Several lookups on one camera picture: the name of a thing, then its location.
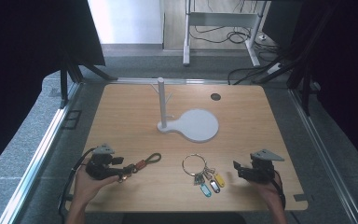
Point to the white key holder stand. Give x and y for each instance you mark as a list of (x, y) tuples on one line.
[(199, 124)]

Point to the white power strip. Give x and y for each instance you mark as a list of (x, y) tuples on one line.
[(274, 68)]

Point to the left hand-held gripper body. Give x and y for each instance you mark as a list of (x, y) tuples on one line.
[(101, 161)]

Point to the black metal stand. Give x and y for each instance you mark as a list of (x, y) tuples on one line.
[(306, 90), (71, 73)]

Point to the person's right hand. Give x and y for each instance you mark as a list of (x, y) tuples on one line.
[(272, 191)]

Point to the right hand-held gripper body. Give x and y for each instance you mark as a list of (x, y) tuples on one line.
[(262, 169)]

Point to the round dark table grommet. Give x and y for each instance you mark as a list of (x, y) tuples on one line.
[(215, 96)]

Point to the person's left hand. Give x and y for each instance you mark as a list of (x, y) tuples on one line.
[(87, 186)]

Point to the white metal desk frame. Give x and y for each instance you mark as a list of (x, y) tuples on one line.
[(223, 19)]

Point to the black curtain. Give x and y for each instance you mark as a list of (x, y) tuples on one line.
[(18, 62), (345, 62)]

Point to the aluminium rail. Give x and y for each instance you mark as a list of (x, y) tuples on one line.
[(40, 155), (326, 155)]

